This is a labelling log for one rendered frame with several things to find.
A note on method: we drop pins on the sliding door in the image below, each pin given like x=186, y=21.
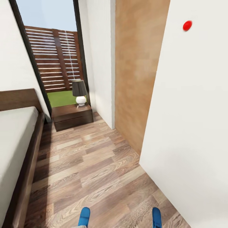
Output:
x=139, y=31

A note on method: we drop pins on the table lamp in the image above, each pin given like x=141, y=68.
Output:
x=79, y=91

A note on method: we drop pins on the electric switch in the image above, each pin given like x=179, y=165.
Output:
x=188, y=25

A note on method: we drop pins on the fixed window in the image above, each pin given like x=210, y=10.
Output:
x=52, y=34

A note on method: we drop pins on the sandal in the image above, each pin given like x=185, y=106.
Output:
x=84, y=217
x=156, y=218

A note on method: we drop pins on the nightstand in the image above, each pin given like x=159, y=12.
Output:
x=70, y=116

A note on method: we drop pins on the bed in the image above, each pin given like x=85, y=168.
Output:
x=21, y=124

